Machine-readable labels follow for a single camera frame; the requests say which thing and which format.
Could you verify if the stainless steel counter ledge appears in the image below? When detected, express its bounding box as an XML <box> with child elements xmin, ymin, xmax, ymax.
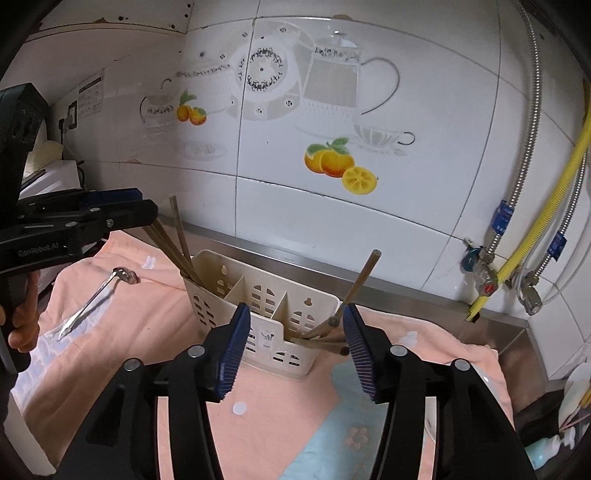
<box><xmin>178</xmin><ymin>220</ymin><xmax>571</xmax><ymax>411</ymax></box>

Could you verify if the metal water valve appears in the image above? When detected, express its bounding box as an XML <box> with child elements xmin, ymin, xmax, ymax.
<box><xmin>517</xmin><ymin>272</ymin><xmax>544</xmax><ymax>317</ymax></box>
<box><xmin>462</xmin><ymin>237</ymin><xmax>502</xmax><ymax>296</ymax></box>

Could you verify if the blue hose tag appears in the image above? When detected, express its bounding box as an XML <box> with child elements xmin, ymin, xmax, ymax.
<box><xmin>493</xmin><ymin>199</ymin><xmax>515</xmax><ymax>236</ymax></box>
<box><xmin>549</xmin><ymin>233</ymin><xmax>568</xmax><ymax>264</ymax></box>

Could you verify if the pink and blue towel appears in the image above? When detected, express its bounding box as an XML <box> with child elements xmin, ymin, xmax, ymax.
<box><xmin>9</xmin><ymin>228</ymin><xmax>515</xmax><ymax>480</ymax></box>

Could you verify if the wall label sticker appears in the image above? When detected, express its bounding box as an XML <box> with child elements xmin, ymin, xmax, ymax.
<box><xmin>78</xmin><ymin>73</ymin><xmax>106</xmax><ymax>117</ymax></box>

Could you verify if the pale yellow cloth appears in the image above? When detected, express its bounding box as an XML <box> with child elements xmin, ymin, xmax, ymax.
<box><xmin>25</xmin><ymin>140</ymin><xmax>65</xmax><ymax>175</ymax></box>

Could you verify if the white plastic utensil holder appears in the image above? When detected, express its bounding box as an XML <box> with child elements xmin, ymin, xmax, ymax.
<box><xmin>181</xmin><ymin>249</ymin><xmax>342</xmax><ymax>381</ymax></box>

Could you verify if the metal spoon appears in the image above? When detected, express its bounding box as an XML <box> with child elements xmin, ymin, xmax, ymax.
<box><xmin>56</xmin><ymin>266</ymin><xmax>140</xmax><ymax>342</ymax></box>

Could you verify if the wooden chopstick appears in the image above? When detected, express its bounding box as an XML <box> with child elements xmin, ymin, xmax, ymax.
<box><xmin>168</xmin><ymin>195</ymin><xmax>197</xmax><ymax>278</ymax></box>
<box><xmin>290</xmin><ymin>336</ymin><xmax>347</xmax><ymax>347</ymax></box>
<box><xmin>142</xmin><ymin>220</ymin><xmax>206</xmax><ymax>288</ymax></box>
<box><xmin>316</xmin><ymin>249</ymin><xmax>383</xmax><ymax>340</ymax></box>

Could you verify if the white appliance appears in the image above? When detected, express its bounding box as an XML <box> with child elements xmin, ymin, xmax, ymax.
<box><xmin>18</xmin><ymin>159</ymin><xmax>86</xmax><ymax>200</ymax></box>

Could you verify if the braided metal hose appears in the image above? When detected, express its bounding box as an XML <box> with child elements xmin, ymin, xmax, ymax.
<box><xmin>526</xmin><ymin>161</ymin><xmax>591</xmax><ymax>287</ymax></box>
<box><xmin>480</xmin><ymin>0</ymin><xmax>543</xmax><ymax>266</ymax></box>

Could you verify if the turquoise bottle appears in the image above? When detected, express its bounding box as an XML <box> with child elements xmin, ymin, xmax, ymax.
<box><xmin>526</xmin><ymin>436</ymin><xmax>568</xmax><ymax>470</ymax></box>

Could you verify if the white plate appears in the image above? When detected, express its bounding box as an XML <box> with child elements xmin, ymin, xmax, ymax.
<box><xmin>556</xmin><ymin>362</ymin><xmax>591</xmax><ymax>432</ymax></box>

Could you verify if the white thin hose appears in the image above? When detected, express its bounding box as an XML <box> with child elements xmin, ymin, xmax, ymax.
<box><xmin>510</xmin><ymin>265</ymin><xmax>591</xmax><ymax>308</ymax></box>

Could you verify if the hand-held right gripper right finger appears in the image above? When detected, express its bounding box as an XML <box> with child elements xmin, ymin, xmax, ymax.
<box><xmin>342</xmin><ymin>303</ymin><xmax>539</xmax><ymax>480</ymax></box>

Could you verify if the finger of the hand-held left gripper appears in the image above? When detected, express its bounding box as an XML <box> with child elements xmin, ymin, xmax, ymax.
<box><xmin>69</xmin><ymin>199</ymin><xmax>159</xmax><ymax>251</ymax></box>
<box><xmin>18</xmin><ymin>187</ymin><xmax>142</xmax><ymax>215</ymax></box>

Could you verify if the person's left hand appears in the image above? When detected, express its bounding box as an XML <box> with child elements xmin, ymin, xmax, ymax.
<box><xmin>7</xmin><ymin>272</ymin><xmax>42</xmax><ymax>354</ymax></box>

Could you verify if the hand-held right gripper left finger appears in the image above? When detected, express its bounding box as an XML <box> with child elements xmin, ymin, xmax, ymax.
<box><xmin>55</xmin><ymin>302</ymin><xmax>252</xmax><ymax>480</ymax></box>

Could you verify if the yellow corrugated hose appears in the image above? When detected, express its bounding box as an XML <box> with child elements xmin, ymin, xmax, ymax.
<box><xmin>466</xmin><ymin>134</ymin><xmax>591</xmax><ymax>324</ymax></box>

